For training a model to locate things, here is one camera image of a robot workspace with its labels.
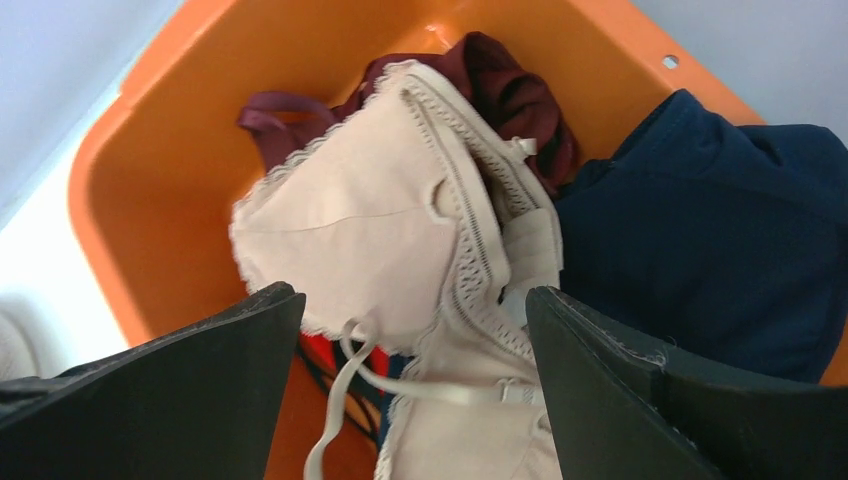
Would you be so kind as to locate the maroon garment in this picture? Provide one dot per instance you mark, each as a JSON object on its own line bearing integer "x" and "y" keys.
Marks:
{"x": 511, "y": 100}

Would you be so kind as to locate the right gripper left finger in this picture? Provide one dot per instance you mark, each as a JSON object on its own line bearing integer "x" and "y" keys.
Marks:
{"x": 199, "y": 403}

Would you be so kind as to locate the navy blue garment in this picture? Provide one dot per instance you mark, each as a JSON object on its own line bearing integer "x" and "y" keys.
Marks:
{"x": 727, "y": 241}

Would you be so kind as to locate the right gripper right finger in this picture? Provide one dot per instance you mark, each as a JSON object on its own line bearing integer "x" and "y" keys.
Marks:
{"x": 625, "y": 405}

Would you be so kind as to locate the beige pink lace bra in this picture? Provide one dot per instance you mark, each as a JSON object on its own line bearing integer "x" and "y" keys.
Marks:
{"x": 416, "y": 233}

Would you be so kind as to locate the orange plastic bin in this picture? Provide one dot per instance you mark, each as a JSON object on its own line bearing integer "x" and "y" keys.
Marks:
{"x": 153, "y": 187}

